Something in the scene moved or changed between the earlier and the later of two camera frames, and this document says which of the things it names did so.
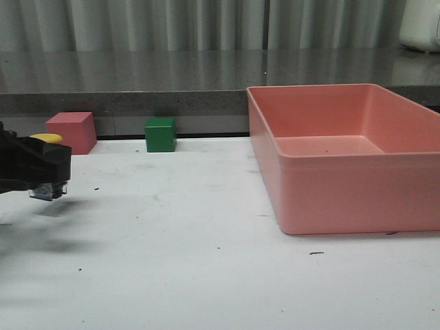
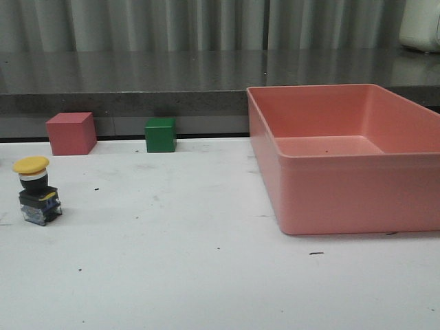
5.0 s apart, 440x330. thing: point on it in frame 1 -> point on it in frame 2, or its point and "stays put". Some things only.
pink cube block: x=78 y=130 stays put
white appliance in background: x=420 y=25 stays put
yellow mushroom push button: x=48 y=138 -> x=39 y=202
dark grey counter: x=205 y=90 stays put
